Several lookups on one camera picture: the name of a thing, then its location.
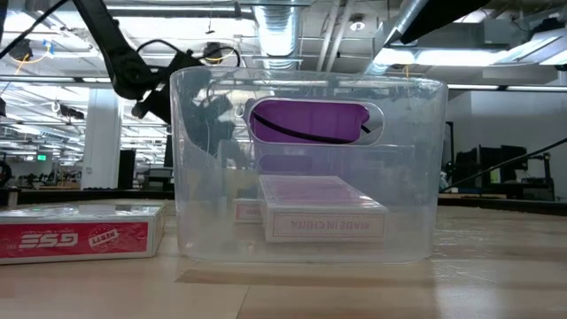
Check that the red white playing cards box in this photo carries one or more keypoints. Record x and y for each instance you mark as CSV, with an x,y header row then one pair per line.
x,y
321,208
246,212
75,239

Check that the silver round ventilation duct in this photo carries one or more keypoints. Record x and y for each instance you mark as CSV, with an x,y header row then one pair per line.
x,y
277,31

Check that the black cabinet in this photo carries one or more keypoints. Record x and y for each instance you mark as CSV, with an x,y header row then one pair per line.
x,y
127,168

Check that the black ceiling device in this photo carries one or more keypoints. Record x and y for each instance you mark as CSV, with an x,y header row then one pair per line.
x,y
212,52
20,49

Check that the black desk with monitors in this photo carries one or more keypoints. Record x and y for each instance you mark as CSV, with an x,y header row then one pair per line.
x,y
500,166

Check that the green exit sign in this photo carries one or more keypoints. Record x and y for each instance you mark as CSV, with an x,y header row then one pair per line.
x,y
42,157

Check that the purple plastic bucket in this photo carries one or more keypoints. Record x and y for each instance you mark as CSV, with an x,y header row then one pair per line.
x,y
310,119

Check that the white building column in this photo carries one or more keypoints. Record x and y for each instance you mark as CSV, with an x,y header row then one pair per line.
x,y
102,142

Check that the frosted clear plastic bin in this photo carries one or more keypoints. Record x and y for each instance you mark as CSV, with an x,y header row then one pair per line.
x,y
208,241

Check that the silver slanted ventilation duct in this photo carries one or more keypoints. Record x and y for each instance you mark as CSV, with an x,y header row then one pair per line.
x,y
398,26

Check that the black aluminium table frame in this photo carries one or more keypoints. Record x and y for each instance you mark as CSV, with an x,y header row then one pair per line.
x,y
111,194

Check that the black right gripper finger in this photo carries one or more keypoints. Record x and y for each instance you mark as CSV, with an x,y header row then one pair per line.
x,y
438,17

